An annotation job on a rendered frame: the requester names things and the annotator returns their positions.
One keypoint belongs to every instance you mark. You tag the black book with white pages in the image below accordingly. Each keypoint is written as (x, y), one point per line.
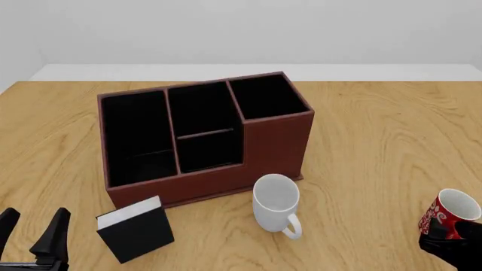
(137, 235)

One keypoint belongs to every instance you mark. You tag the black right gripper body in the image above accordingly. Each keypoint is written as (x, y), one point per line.
(467, 262)

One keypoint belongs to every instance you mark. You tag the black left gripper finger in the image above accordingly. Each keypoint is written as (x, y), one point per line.
(54, 240)
(8, 223)

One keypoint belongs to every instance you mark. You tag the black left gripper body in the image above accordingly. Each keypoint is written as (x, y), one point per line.
(26, 266)

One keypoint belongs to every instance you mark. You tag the red-brown desk caddy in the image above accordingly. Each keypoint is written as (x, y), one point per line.
(276, 146)

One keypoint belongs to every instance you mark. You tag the red mug with white pattern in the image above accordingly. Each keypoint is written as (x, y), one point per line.
(437, 210)

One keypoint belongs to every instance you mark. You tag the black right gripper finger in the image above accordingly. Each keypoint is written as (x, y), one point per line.
(472, 230)
(438, 244)

